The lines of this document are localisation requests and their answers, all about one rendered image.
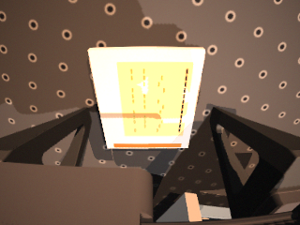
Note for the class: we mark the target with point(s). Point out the beige benchtop instrument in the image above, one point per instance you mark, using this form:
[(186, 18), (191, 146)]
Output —
[(186, 208)]

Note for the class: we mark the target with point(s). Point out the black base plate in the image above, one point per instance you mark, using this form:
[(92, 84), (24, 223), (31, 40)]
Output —
[(251, 68)]

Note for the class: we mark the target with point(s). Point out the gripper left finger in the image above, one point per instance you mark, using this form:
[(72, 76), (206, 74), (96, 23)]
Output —
[(28, 145)]

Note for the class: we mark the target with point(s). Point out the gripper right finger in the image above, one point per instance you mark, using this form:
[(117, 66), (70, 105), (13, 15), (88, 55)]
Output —
[(279, 161)]

